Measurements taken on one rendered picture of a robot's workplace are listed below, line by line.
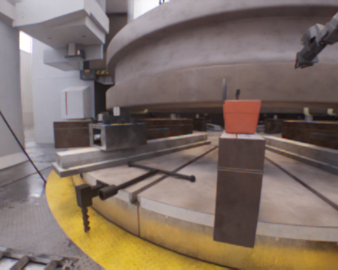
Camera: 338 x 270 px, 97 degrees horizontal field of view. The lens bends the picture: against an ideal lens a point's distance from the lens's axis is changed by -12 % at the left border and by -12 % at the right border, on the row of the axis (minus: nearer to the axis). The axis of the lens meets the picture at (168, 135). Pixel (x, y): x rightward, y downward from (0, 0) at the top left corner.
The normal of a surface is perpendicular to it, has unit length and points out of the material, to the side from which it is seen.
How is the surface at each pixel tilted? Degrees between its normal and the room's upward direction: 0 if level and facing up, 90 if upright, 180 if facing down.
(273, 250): 90
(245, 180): 90
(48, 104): 90
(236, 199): 90
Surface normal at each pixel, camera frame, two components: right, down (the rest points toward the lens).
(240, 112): -0.34, 0.22
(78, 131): 0.40, 0.11
